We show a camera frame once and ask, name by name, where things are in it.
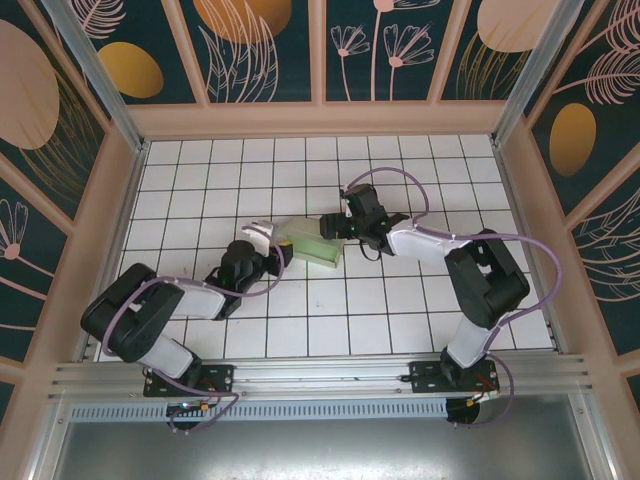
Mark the light green paper box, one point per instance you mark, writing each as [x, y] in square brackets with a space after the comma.
[315, 250]

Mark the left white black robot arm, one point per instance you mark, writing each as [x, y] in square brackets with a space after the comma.
[130, 320]

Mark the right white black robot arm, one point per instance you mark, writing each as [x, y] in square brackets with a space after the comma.
[490, 290]

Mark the grey metal sheet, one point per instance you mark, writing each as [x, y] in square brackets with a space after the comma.
[320, 450]

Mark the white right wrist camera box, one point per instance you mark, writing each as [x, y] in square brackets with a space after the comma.
[346, 201]

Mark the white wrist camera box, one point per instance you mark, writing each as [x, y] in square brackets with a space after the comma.
[346, 201]
[260, 232]

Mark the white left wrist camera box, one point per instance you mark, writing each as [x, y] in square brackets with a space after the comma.
[260, 232]

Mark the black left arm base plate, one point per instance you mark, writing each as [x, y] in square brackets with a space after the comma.
[220, 375]

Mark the thin aluminium side rail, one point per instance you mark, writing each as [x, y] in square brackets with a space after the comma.
[530, 250]
[127, 220]

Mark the aluminium mounting rail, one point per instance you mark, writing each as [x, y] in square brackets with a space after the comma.
[320, 372]

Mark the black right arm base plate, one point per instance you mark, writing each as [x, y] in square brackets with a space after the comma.
[425, 377]

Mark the aluminium corner post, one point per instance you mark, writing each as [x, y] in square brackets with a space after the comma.
[100, 80]
[525, 70]

